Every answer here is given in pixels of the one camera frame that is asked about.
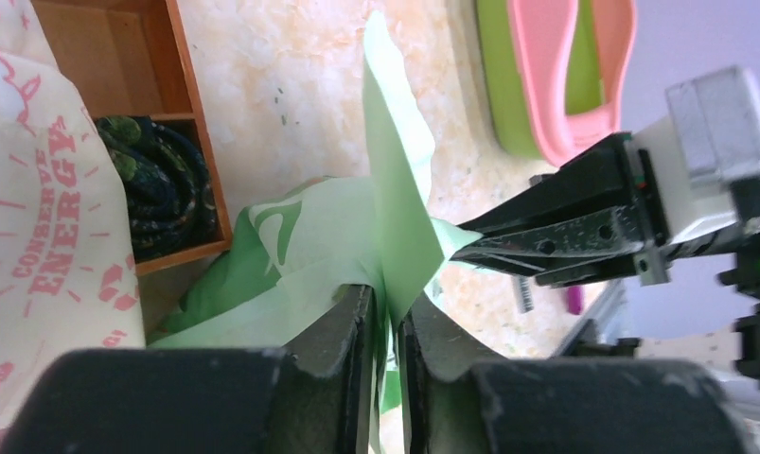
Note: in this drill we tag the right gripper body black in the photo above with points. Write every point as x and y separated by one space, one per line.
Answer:
598 218

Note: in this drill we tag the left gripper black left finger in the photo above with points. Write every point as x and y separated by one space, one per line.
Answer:
312 395

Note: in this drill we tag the green cat litter bag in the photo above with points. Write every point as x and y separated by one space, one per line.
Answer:
292 256

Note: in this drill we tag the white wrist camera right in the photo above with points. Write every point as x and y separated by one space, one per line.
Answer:
709 138

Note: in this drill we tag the magenta plastic litter scoop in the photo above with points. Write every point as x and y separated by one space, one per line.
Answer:
575 300

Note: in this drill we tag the dark patterned rolled fabric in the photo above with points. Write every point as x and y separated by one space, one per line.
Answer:
167 183

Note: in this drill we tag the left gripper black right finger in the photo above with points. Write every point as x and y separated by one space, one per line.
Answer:
459 396

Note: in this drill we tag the pink and green litter box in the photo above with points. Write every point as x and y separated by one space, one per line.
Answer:
555 72

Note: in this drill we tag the pink patterned crumpled cloth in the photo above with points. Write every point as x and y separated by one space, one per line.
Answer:
67 277

